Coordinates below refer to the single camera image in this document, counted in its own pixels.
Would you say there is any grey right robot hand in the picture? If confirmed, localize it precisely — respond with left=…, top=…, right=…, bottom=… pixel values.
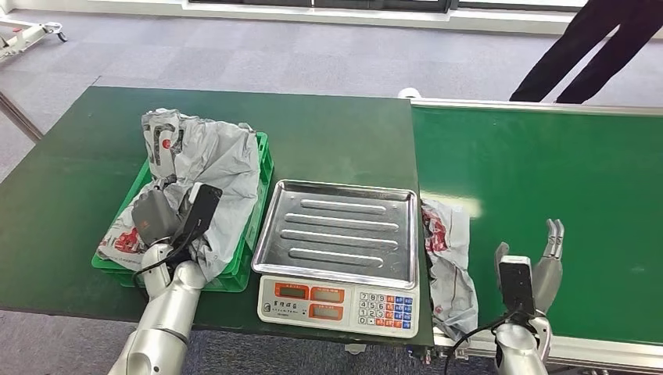
left=494, top=219, right=565, bottom=315

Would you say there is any small crumpled grey mailer package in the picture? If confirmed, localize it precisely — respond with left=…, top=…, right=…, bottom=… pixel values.
left=420, top=198, right=480, bottom=344

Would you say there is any white electronic scale steel tray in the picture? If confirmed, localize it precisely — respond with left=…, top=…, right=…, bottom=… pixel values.
left=251, top=179, right=421, bottom=340

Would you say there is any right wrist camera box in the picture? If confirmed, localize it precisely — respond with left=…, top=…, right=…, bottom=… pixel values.
left=498, top=255, right=537, bottom=316

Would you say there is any white wheeled cart frame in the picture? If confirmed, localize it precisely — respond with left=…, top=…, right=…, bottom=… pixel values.
left=0, top=20, right=68, bottom=60

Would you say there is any green plastic crate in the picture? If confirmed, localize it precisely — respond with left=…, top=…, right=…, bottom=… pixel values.
left=91, top=131, right=274, bottom=294

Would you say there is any green conveyor belt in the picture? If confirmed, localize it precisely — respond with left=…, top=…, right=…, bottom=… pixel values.
left=397, top=87, right=663, bottom=371

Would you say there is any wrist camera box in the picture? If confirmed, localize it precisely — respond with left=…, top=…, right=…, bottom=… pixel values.
left=173, top=182, right=224, bottom=247
left=498, top=255, right=537, bottom=316

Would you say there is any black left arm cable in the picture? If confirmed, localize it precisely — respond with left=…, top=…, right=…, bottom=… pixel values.
left=131, top=227, right=200, bottom=302

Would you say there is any large grey plastic mailer package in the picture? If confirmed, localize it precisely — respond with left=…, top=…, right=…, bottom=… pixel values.
left=95, top=107, right=262, bottom=283

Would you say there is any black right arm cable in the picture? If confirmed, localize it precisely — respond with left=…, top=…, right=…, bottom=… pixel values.
left=443, top=308, right=524, bottom=375

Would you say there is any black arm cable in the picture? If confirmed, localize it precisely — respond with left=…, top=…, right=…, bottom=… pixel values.
left=131, top=227, right=200, bottom=302
left=443, top=308, right=524, bottom=375

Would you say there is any person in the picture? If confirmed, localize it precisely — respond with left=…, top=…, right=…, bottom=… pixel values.
left=509, top=0, right=663, bottom=105

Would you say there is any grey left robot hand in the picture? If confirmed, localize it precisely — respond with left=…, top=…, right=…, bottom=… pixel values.
left=131, top=188, right=182, bottom=247

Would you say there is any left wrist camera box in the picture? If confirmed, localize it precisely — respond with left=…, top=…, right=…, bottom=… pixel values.
left=173, top=182, right=224, bottom=247

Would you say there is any dark green table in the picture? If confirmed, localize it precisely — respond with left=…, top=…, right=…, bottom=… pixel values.
left=0, top=86, right=436, bottom=348

